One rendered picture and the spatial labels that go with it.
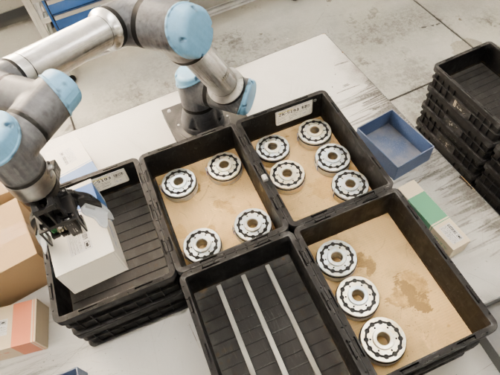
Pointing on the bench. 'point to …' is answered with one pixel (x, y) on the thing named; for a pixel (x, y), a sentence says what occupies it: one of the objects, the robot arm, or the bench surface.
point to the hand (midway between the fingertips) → (79, 231)
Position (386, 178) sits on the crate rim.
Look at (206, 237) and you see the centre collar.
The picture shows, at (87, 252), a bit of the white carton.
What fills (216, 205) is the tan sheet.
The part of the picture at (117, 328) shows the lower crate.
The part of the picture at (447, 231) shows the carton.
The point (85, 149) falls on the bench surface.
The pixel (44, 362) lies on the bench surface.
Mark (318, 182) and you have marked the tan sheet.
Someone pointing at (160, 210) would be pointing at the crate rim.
